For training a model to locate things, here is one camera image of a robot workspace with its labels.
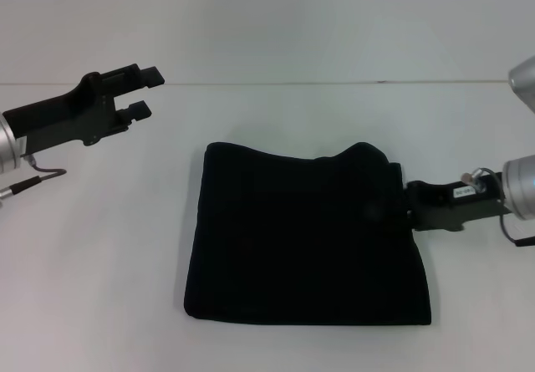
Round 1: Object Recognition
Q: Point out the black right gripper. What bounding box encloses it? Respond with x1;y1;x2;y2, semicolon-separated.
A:
404;171;510;234

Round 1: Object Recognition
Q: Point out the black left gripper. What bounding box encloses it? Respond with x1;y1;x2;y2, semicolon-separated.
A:
3;64;166;156

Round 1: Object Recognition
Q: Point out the black t-shirt with white print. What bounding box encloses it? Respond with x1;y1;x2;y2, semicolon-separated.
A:
183;141;433;328

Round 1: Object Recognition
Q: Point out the right arm cable with connector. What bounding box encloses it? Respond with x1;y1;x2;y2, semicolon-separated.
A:
459;169;535;248

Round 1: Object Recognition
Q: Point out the arm cable with connector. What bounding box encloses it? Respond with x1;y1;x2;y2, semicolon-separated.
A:
459;169;535;248
0;154;68;202

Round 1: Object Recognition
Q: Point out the left arm cable with connector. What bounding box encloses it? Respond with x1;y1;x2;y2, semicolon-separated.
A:
0;154;68;202

